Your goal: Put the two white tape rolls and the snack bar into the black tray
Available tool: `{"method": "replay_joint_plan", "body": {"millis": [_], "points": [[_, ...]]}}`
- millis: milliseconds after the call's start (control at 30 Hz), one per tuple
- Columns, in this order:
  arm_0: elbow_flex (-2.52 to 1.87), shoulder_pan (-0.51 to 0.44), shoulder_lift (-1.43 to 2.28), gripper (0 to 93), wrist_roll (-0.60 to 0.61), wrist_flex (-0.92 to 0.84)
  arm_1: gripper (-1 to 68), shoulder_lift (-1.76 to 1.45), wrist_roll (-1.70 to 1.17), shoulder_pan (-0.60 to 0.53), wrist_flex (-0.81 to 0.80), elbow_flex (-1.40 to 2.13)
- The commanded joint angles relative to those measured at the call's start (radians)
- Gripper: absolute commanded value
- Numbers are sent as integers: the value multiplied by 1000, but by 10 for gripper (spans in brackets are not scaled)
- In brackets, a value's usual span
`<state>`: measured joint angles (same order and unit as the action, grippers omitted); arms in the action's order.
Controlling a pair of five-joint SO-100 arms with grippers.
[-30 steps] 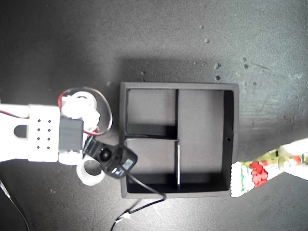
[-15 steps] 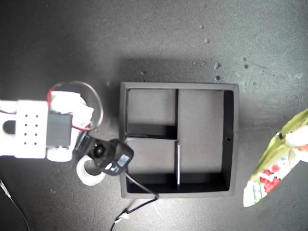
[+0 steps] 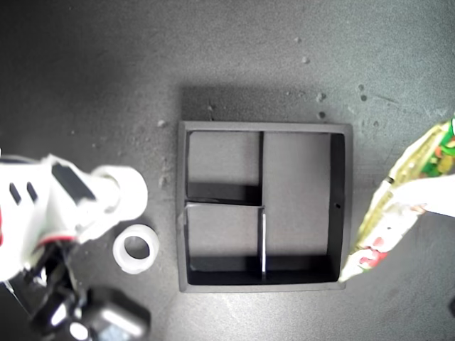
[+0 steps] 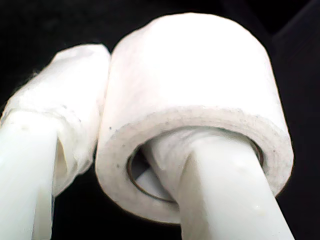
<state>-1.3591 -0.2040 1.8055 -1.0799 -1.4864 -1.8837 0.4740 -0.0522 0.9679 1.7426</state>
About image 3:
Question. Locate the black tray with wells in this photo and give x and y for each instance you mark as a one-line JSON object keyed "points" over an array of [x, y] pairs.
{"points": [[298, 199]]}

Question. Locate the white tape roll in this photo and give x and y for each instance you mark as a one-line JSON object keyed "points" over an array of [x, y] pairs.
{"points": [[121, 254], [133, 195]]}

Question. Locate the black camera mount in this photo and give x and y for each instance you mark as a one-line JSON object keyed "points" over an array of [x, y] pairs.
{"points": [[53, 284]]}

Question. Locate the cartoon printed snack bar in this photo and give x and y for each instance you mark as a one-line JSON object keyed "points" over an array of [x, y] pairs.
{"points": [[416, 160]]}

